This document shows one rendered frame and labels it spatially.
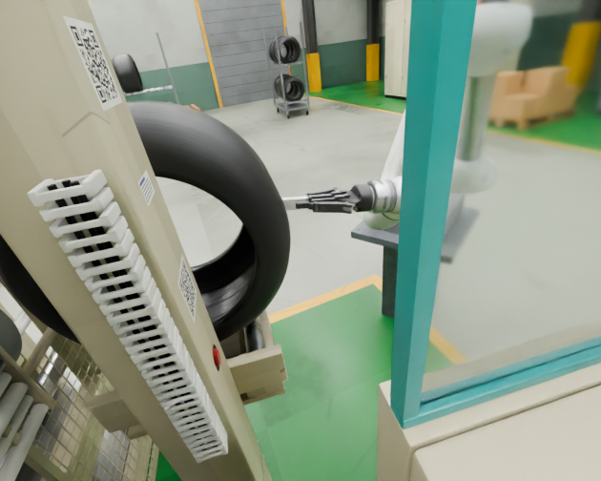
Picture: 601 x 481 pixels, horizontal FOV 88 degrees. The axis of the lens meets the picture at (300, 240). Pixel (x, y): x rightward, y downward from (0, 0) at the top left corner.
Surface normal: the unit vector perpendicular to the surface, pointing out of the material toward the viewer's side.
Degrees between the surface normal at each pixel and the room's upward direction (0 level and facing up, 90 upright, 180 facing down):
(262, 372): 90
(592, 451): 0
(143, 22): 90
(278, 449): 0
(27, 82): 90
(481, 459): 0
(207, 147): 54
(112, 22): 90
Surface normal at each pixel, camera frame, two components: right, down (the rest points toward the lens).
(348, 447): -0.12, -0.84
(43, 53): 0.24, 0.49
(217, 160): 0.56, -0.25
